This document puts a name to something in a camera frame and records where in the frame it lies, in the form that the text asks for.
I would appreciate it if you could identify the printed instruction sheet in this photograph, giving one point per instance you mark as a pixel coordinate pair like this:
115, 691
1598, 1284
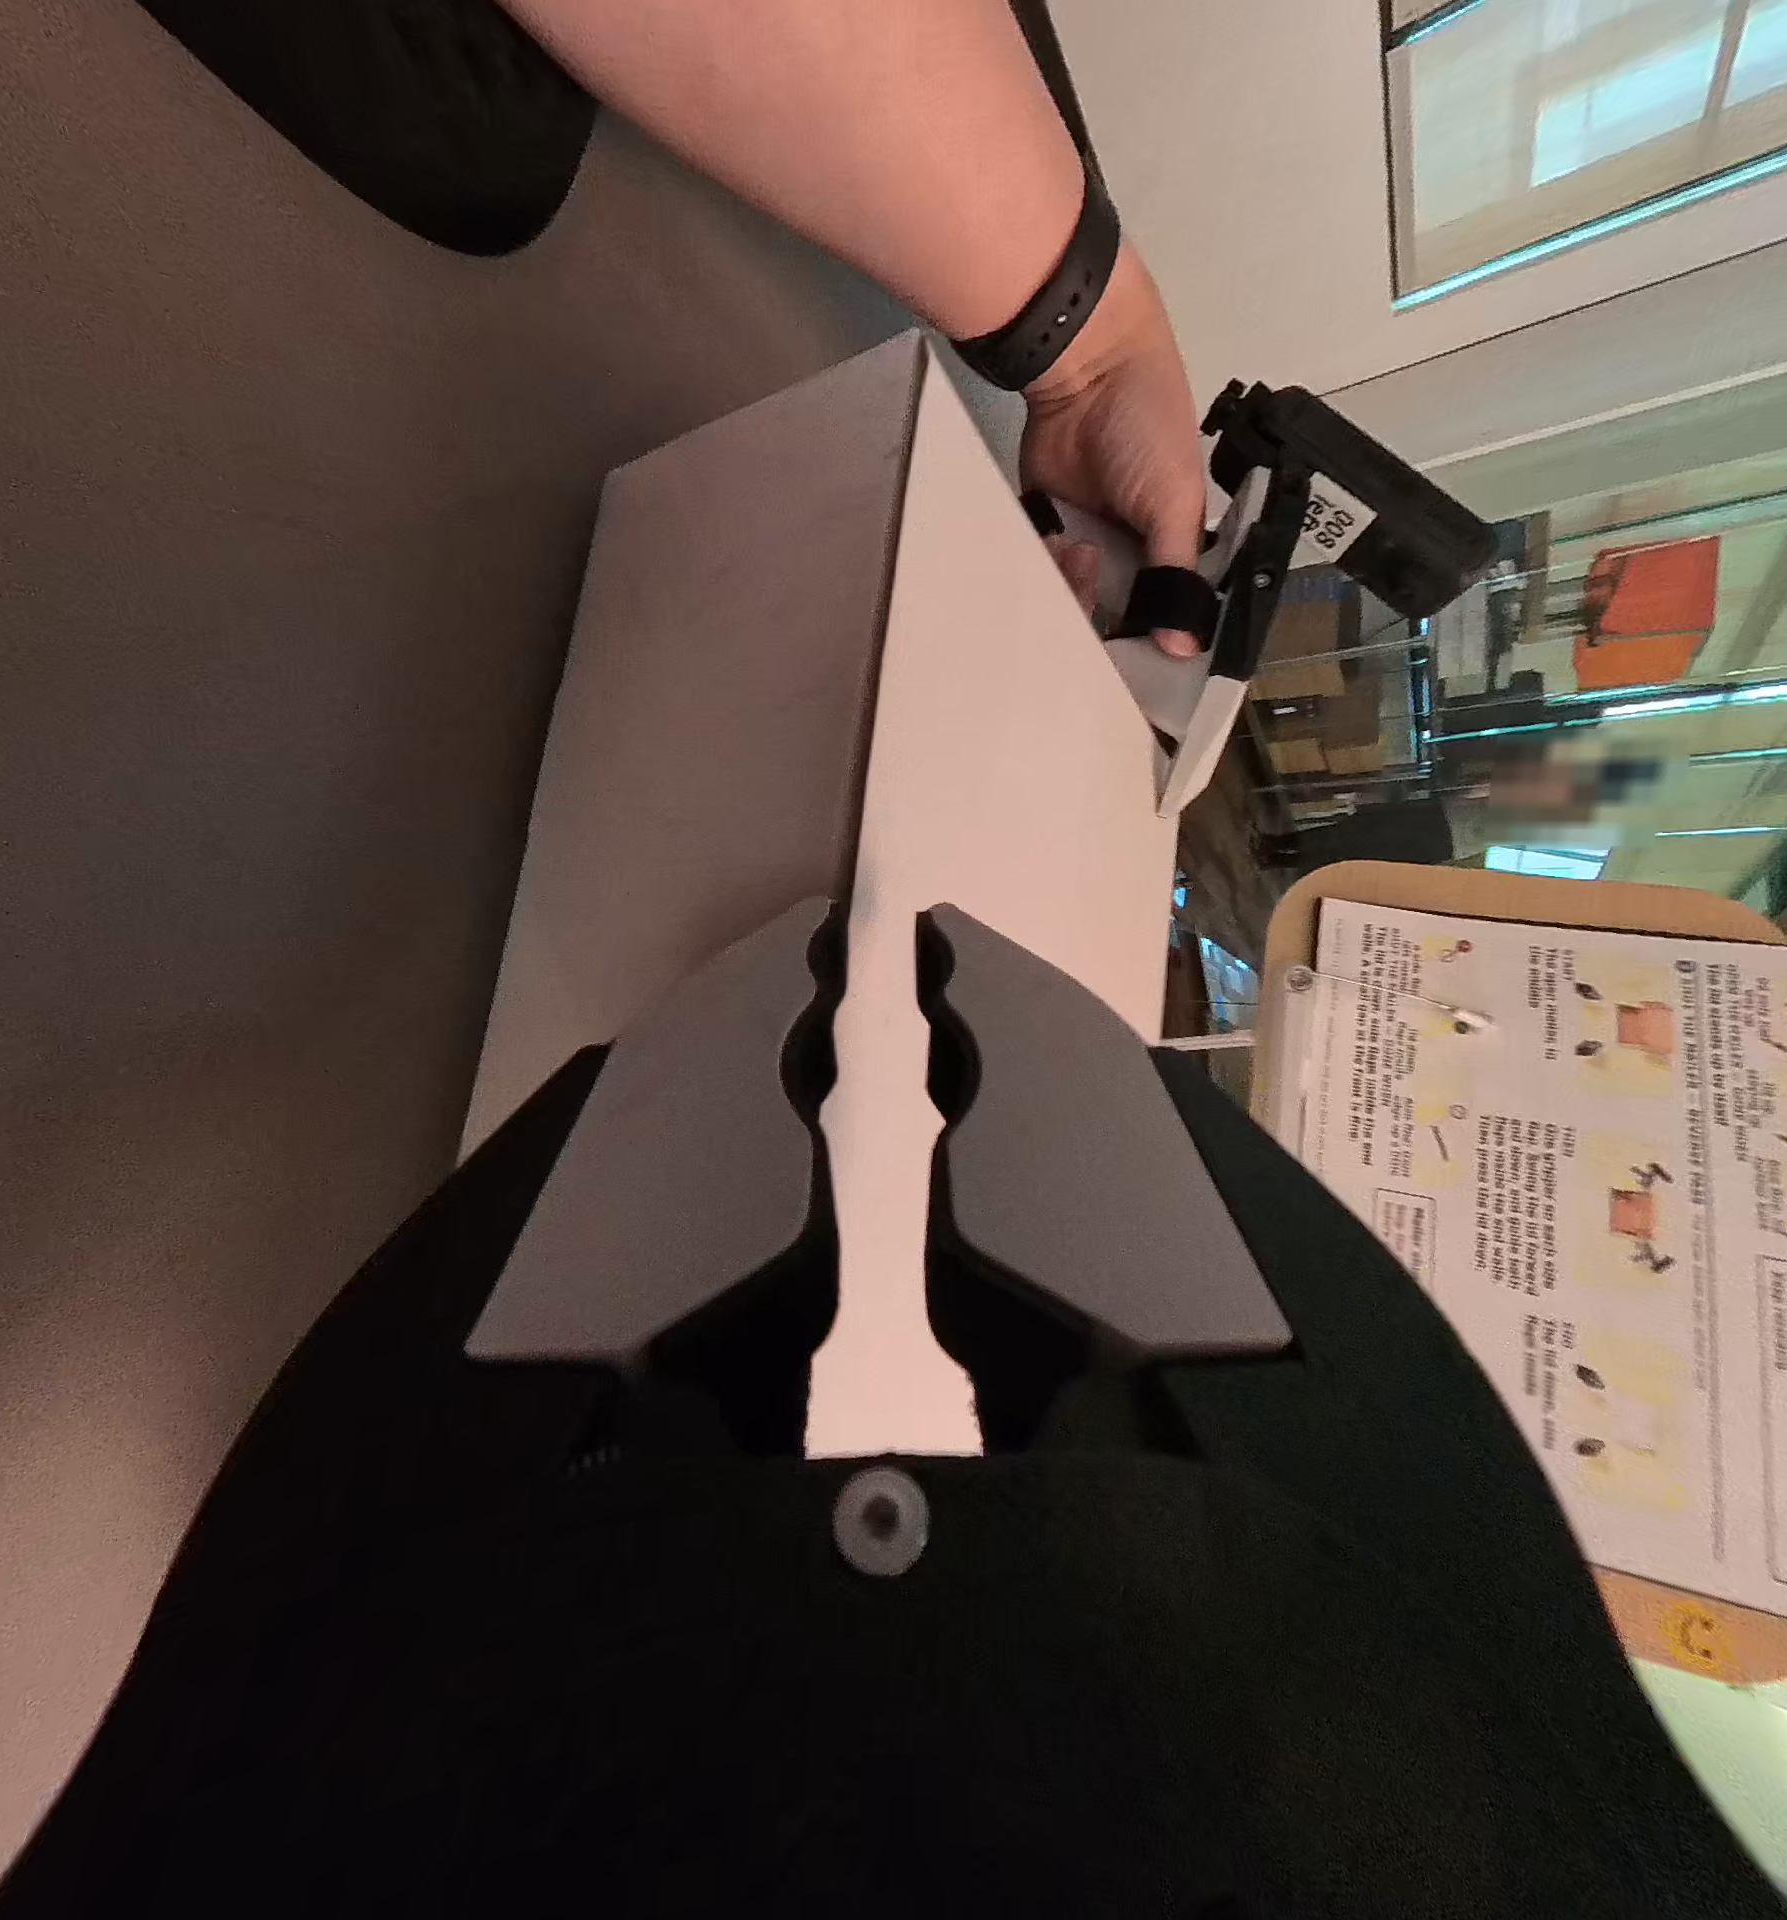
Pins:
1612, 1230

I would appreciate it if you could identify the black wristband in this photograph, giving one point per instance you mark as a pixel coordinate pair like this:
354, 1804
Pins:
1052, 294

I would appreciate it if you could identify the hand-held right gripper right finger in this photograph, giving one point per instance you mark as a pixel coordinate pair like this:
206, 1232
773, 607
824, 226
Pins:
1105, 1201

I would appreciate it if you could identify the person's left forearm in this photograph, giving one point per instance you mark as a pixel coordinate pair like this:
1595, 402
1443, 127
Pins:
820, 135

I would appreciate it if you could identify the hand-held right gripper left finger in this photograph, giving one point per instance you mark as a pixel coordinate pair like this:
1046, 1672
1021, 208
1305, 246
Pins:
653, 1169

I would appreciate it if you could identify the orange box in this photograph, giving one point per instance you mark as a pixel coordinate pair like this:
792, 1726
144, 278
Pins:
1650, 609

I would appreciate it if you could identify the white cardboard box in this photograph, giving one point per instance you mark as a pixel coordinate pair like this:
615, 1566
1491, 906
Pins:
984, 721

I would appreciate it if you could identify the person's left hand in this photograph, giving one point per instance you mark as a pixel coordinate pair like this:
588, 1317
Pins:
1125, 436

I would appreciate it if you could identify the glass window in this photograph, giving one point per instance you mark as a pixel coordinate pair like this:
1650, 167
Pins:
1612, 135

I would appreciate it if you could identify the person in black shirt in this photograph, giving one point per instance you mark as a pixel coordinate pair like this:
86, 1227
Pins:
415, 106

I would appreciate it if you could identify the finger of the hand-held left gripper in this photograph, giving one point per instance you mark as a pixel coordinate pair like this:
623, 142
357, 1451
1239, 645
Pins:
1164, 692
1201, 749

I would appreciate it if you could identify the yellow smiley sticker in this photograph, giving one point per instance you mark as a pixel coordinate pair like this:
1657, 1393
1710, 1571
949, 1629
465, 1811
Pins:
1698, 1635

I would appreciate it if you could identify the instruction sheet on stand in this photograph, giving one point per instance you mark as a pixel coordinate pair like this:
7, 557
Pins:
1525, 885

